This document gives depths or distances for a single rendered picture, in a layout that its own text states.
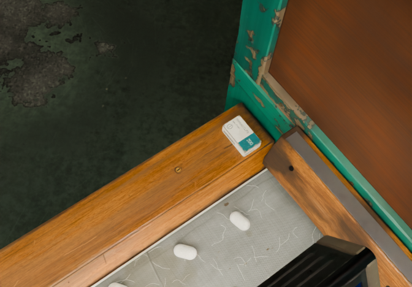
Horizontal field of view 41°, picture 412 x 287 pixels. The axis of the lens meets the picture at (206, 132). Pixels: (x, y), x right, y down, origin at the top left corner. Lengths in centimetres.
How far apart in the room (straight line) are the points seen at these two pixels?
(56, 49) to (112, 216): 120
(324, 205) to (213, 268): 19
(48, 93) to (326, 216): 126
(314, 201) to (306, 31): 25
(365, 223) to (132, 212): 34
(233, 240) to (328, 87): 29
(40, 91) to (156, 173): 107
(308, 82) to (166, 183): 27
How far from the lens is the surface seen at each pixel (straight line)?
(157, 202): 86
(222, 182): 88
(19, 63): 198
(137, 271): 86
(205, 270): 86
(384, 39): 63
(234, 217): 86
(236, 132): 89
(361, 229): 79
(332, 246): 53
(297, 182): 82
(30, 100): 189
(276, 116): 88
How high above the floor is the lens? 157
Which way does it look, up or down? 62 degrees down
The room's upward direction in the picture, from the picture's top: 7 degrees clockwise
